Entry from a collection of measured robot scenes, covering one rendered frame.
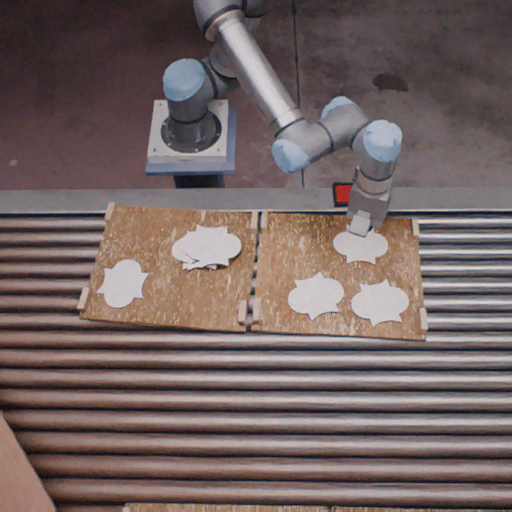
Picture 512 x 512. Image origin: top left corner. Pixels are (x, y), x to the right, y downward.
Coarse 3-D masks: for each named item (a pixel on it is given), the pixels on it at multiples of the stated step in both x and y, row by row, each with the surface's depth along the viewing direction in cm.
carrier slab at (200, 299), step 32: (128, 224) 155; (160, 224) 155; (192, 224) 155; (224, 224) 154; (128, 256) 150; (160, 256) 149; (96, 288) 145; (160, 288) 144; (192, 288) 144; (224, 288) 143; (96, 320) 141; (128, 320) 139; (160, 320) 139; (192, 320) 139; (224, 320) 139
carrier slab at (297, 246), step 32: (288, 224) 154; (320, 224) 153; (384, 224) 152; (288, 256) 148; (320, 256) 148; (384, 256) 147; (416, 256) 147; (256, 288) 143; (288, 288) 143; (352, 288) 142; (416, 288) 142; (288, 320) 138; (320, 320) 138; (352, 320) 137; (416, 320) 137
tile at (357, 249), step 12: (348, 228) 151; (336, 240) 149; (348, 240) 149; (360, 240) 149; (372, 240) 149; (384, 240) 149; (336, 252) 148; (348, 252) 147; (360, 252) 147; (372, 252) 147; (384, 252) 147; (372, 264) 146
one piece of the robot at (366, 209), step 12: (360, 192) 128; (384, 192) 126; (348, 204) 133; (360, 204) 131; (372, 204) 129; (384, 204) 127; (348, 216) 136; (360, 216) 132; (372, 216) 133; (384, 216) 134; (360, 228) 132
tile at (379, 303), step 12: (360, 288) 142; (372, 288) 141; (384, 288) 141; (396, 288) 141; (360, 300) 139; (372, 300) 139; (384, 300) 139; (396, 300) 139; (360, 312) 138; (372, 312) 137; (384, 312) 137; (396, 312) 137; (372, 324) 136
